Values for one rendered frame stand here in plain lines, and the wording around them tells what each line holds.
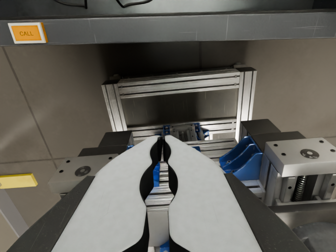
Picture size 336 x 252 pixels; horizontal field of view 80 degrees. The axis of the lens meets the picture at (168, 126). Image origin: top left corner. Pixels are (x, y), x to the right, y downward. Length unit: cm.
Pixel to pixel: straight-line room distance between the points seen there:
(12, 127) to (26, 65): 51
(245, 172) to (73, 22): 51
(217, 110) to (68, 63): 98
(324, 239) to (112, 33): 55
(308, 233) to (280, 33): 39
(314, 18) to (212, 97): 84
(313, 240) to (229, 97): 87
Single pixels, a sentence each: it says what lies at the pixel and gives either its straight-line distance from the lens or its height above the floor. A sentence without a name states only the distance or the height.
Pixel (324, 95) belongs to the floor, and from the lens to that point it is 176.
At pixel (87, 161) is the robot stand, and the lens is 53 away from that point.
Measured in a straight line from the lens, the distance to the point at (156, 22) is 37.
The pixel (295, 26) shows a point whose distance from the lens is 42.
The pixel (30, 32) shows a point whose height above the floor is 96.
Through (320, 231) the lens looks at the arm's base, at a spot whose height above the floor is 106.
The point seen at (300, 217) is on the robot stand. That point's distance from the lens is 53.
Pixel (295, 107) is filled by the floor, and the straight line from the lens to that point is 169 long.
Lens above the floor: 132
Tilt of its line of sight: 62 degrees down
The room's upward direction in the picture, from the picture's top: 180 degrees clockwise
